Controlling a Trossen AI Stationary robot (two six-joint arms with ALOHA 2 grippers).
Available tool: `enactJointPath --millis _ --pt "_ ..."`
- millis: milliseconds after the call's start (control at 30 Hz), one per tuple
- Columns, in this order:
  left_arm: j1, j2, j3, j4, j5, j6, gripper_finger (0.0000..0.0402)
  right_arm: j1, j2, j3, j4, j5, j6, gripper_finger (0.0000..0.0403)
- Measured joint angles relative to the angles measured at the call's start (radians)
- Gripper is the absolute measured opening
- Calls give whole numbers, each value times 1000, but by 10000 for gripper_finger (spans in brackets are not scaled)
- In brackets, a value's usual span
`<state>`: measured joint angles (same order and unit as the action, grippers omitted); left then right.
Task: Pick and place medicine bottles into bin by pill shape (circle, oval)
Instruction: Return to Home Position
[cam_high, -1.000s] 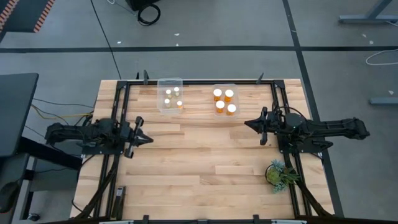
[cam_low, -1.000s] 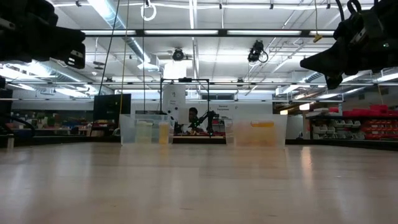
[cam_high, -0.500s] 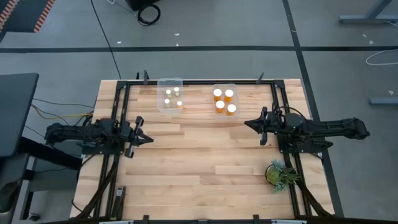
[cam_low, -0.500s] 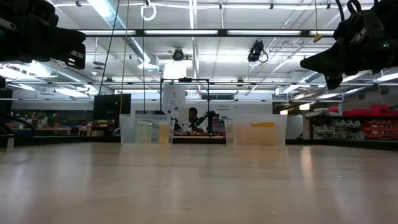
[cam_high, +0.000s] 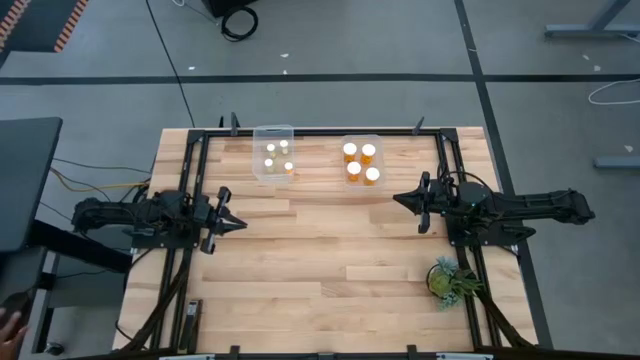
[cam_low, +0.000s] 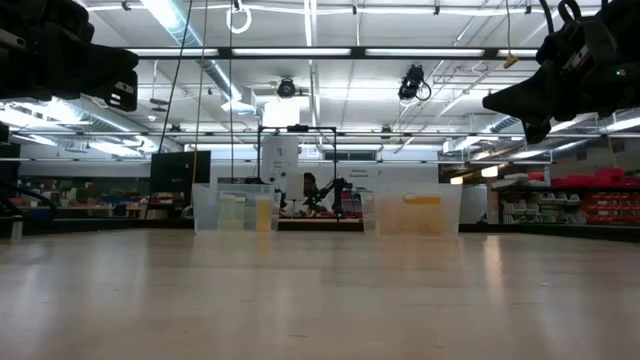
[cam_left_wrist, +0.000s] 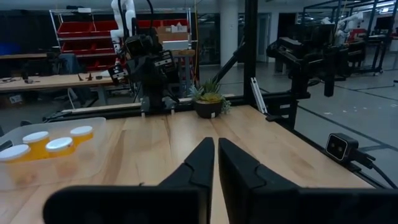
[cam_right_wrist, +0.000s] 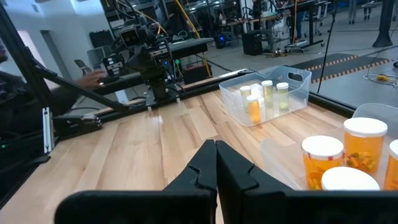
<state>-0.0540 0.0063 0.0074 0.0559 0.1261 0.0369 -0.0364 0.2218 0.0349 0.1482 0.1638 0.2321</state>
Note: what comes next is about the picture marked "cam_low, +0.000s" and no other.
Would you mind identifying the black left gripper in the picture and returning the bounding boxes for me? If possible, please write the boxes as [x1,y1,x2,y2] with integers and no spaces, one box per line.
[0,0,140,112]

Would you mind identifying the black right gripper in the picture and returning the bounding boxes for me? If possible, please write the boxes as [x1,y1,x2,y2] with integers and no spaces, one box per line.
[482,0,640,146]

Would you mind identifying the slim pale yellow pill bottle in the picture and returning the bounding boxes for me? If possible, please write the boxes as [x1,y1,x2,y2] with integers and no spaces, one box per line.
[218,193,237,233]

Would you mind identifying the clear plastic bin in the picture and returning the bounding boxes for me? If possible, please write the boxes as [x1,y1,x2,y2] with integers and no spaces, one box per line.
[370,182,465,238]
[192,182,280,235]

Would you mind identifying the black monitor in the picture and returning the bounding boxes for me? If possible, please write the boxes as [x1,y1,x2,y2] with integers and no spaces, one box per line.
[149,149,212,197]

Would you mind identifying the shelf with red grey bins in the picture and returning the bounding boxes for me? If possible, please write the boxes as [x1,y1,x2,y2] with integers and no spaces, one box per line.
[492,167,640,227]

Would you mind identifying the white sign board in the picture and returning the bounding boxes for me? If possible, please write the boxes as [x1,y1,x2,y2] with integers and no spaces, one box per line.
[261,135,301,189]

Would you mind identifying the white paper sheet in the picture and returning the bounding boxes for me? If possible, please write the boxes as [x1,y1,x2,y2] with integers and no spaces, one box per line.
[284,173,306,202]

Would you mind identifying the person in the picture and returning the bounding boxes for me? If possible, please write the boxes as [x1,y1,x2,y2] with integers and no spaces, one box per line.
[301,172,324,201]

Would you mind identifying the yellow hanging cord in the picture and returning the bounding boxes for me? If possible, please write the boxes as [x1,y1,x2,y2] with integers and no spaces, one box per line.
[503,0,521,70]

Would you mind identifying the black hanging cable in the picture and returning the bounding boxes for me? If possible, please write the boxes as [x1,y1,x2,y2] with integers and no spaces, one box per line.
[157,0,195,154]

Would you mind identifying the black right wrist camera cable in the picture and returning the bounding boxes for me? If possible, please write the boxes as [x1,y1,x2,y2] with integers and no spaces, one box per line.
[537,0,584,36]

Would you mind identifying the tan hanging cable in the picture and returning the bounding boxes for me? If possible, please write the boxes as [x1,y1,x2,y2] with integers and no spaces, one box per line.
[191,0,210,185]

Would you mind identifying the black hanging camera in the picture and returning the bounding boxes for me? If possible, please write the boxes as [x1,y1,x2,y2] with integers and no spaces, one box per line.
[276,76,298,100]
[397,63,433,102]

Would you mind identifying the white cable ring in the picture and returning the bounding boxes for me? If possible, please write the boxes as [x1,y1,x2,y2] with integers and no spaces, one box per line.
[225,0,253,36]

